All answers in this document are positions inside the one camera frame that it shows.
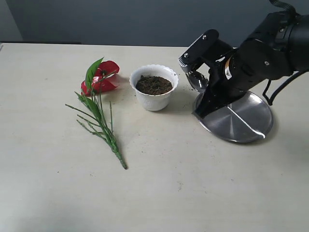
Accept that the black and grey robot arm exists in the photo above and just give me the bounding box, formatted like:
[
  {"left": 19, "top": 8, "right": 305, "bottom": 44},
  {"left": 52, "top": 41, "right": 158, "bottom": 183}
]
[{"left": 179, "top": 11, "right": 309, "bottom": 119}]

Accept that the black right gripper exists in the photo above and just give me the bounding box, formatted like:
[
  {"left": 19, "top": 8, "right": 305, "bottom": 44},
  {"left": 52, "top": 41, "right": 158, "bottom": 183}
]
[{"left": 178, "top": 29, "right": 256, "bottom": 118}]

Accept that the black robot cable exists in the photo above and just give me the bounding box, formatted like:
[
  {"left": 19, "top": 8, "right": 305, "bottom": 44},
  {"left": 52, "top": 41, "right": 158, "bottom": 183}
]
[{"left": 262, "top": 0, "right": 302, "bottom": 106}]

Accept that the round stainless steel plate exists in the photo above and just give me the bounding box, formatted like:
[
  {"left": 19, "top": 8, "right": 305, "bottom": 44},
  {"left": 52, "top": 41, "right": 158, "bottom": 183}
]
[{"left": 199, "top": 91, "right": 274, "bottom": 143}]

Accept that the white scalloped flower pot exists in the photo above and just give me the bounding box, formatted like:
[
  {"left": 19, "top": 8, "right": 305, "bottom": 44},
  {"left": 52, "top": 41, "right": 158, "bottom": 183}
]
[{"left": 129, "top": 64, "right": 179, "bottom": 112}]

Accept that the clump of roots and soil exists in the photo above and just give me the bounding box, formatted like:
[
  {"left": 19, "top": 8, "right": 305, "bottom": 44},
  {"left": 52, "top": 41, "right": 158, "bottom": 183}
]
[{"left": 135, "top": 75, "right": 173, "bottom": 95}]

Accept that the red artificial flower with stem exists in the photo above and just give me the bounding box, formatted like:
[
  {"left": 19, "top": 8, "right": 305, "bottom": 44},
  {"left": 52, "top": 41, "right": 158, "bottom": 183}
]
[{"left": 65, "top": 58, "right": 128, "bottom": 170}]

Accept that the stainless steel spork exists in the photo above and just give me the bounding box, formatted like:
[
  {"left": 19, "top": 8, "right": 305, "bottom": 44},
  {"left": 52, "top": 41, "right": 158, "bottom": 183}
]
[{"left": 185, "top": 70, "right": 266, "bottom": 140}]

